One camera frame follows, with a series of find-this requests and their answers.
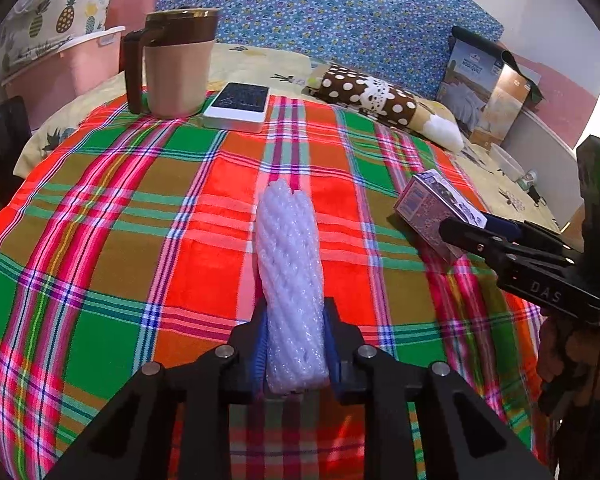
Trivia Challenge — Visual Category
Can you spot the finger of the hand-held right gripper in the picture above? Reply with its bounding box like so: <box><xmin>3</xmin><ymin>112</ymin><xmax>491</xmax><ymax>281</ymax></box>
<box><xmin>438</xmin><ymin>216</ymin><xmax>536</xmax><ymax>273</ymax></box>
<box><xmin>481</xmin><ymin>211</ymin><xmax>586</xmax><ymax>268</ymax></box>

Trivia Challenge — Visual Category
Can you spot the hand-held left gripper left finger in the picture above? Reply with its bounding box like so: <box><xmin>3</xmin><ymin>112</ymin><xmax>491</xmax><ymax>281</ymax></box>
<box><xmin>45</xmin><ymin>310</ymin><xmax>269</xmax><ymax>480</ymax></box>

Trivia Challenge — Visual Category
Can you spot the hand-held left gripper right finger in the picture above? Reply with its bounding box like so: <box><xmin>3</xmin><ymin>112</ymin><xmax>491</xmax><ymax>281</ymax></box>
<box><xmin>322</xmin><ymin>296</ymin><xmax>556</xmax><ymax>480</ymax></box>

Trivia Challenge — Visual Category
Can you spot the small purple printed box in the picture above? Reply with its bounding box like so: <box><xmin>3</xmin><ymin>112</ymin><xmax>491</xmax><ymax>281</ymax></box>
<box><xmin>392</xmin><ymin>169</ymin><xmax>488</xmax><ymax>263</ymax></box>

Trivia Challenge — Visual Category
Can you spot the white foam net sleeve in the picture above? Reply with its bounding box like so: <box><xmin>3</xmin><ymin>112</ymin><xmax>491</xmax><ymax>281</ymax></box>
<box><xmin>254</xmin><ymin>180</ymin><xmax>331</xmax><ymax>395</ymax></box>

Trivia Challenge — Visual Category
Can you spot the person's right hand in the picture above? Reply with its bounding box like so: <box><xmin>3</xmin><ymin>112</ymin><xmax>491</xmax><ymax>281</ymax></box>
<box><xmin>536</xmin><ymin>305</ymin><xmax>600</xmax><ymax>408</ymax></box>

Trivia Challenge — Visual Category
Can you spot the white bowl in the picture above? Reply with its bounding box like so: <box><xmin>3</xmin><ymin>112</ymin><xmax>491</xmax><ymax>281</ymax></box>
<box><xmin>489</xmin><ymin>142</ymin><xmax>526</xmax><ymax>183</ymax></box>

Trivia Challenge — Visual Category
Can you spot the white cabinet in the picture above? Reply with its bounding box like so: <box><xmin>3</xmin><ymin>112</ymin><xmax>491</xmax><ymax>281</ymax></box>
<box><xmin>500</xmin><ymin>107</ymin><xmax>588</xmax><ymax>231</ymax></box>

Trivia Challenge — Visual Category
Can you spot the printed bedding package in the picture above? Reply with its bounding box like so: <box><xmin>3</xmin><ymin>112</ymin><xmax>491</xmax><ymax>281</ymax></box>
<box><xmin>435</xmin><ymin>26</ymin><xmax>543</xmax><ymax>148</ymax></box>

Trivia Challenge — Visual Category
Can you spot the brown polka dot pillow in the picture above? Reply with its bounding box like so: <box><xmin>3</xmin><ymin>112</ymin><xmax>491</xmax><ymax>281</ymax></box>
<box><xmin>307</xmin><ymin>62</ymin><xmax>466</xmax><ymax>153</ymax></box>

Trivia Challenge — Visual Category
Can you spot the plaid red green cloth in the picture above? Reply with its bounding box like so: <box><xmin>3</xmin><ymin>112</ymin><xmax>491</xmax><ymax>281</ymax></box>
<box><xmin>0</xmin><ymin>90</ymin><xmax>551</xmax><ymax>480</ymax></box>

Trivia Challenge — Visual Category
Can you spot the white flat device dark screen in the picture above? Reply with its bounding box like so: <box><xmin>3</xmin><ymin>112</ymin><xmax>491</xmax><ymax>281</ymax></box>
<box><xmin>201</xmin><ymin>81</ymin><xmax>271</xmax><ymax>134</ymax></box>

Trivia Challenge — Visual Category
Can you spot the blue floral mattress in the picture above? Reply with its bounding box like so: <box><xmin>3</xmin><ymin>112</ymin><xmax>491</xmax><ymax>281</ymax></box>
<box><xmin>155</xmin><ymin>0</ymin><xmax>503</xmax><ymax>101</ymax></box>

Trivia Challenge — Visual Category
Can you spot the yellow printed bedsheet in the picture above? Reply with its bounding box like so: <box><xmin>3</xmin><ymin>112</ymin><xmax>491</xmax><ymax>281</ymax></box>
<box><xmin>12</xmin><ymin>42</ymin><xmax>563</xmax><ymax>233</ymax></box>

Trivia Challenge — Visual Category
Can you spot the brown and pink mug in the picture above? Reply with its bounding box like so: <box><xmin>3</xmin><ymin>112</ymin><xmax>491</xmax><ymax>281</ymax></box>
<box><xmin>119</xmin><ymin>6</ymin><xmax>220</xmax><ymax>120</ymax></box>

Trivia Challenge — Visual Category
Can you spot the black object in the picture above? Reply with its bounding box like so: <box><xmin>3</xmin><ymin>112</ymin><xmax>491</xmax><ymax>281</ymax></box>
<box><xmin>0</xmin><ymin>94</ymin><xmax>33</xmax><ymax>213</ymax></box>

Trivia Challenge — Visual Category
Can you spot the pink storage box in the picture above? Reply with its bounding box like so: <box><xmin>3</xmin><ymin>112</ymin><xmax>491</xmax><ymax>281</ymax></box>
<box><xmin>0</xmin><ymin>25</ymin><xmax>127</xmax><ymax>113</ymax></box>

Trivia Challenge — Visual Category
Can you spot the pineapple print cloth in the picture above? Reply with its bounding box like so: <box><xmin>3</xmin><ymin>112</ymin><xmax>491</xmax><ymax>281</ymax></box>
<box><xmin>0</xmin><ymin>0</ymin><xmax>133</xmax><ymax>81</ymax></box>

